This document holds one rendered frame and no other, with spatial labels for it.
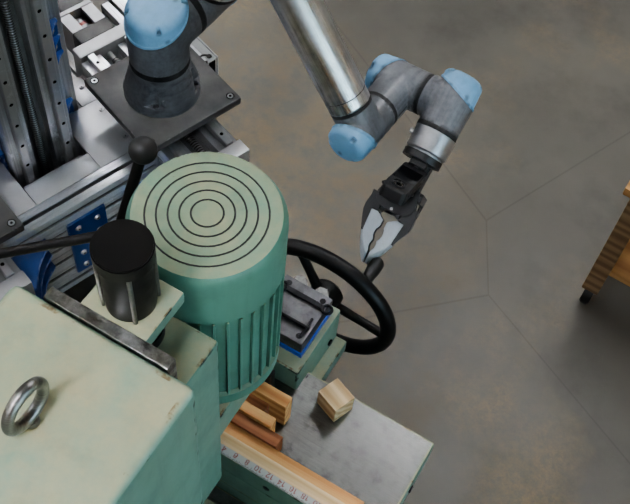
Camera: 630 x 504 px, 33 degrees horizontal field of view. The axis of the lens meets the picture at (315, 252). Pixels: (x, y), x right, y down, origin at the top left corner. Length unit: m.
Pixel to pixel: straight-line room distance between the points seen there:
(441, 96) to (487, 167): 1.30
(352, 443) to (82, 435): 0.74
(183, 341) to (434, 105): 0.83
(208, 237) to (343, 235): 1.82
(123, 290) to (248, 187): 0.22
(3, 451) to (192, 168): 0.37
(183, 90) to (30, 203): 0.37
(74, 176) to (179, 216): 1.02
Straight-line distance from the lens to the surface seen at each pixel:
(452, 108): 1.84
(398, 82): 1.86
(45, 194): 2.14
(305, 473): 1.62
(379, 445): 1.69
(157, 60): 2.01
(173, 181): 1.17
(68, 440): 1.02
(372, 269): 1.81
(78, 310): 1.08
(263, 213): 1.15
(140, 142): 1.27
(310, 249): 1.78
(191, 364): 1.15
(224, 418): 1.53
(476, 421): 2.73
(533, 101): 3.33
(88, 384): 1.04
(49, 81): 2.03
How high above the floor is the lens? 2.46
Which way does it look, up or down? 58 degrees down
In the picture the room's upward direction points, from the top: 7 degrees clockwise
